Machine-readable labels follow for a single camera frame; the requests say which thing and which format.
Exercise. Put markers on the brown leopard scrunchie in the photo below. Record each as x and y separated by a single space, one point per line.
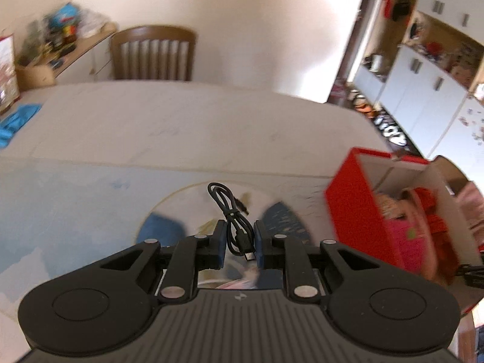
383 206

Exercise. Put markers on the dark jar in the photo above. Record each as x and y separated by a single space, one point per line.
69 34

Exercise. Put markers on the red and white cardboard box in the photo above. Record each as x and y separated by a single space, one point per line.
351 204

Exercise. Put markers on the red and white desk calendar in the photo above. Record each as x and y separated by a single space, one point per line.
7 79

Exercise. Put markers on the wooden slat-back chair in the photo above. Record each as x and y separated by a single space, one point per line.
151 34

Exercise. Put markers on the hanging black bag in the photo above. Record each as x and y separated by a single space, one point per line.
400 7

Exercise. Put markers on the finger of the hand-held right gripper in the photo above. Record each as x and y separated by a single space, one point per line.
472 274

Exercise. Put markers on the hanging red garment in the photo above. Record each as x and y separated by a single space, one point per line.
387 5

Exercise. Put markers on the blue cloth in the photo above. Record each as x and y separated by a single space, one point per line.
17 123

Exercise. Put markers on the row of dark shoes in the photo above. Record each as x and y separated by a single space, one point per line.
391 130

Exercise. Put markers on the white hallway cabinet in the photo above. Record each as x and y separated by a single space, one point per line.
419 94

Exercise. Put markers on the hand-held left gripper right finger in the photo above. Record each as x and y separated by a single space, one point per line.
259 245

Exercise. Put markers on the blue plastic bag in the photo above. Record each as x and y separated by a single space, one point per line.
64 15

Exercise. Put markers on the wooden sideboard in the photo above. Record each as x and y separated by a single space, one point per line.
90 53

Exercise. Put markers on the white plastic bag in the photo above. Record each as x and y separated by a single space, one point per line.
93 22

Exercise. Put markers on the red fabric item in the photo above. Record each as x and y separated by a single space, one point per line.
441 230

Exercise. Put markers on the orange slippers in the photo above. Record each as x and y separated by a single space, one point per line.
365 108

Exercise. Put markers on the small wooden box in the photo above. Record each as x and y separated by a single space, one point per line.
36 77

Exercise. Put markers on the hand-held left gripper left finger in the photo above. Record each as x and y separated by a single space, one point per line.
220 245

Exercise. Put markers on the patterned doormat rug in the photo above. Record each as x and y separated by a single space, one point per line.
338 92

